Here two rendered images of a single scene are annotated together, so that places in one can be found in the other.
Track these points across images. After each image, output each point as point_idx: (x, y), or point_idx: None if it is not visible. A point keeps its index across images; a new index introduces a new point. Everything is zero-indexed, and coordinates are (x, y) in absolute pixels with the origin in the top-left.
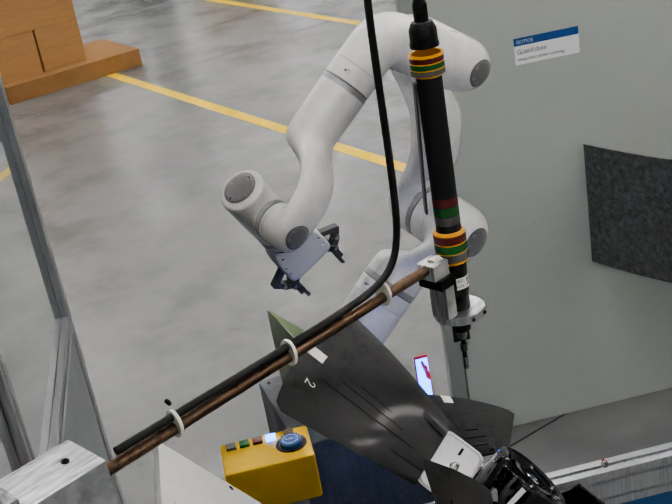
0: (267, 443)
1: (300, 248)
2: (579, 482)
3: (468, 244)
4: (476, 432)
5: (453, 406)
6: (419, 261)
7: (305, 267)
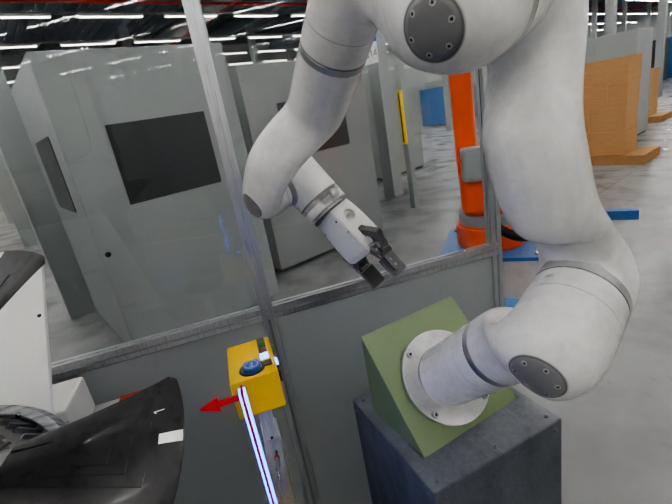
0: (258, 356)
1: (332, 232)
2: None
3: (513, 366)
4: (53, 467)
5: (144, 443)
6: (485, 341)
7: (349, 255)
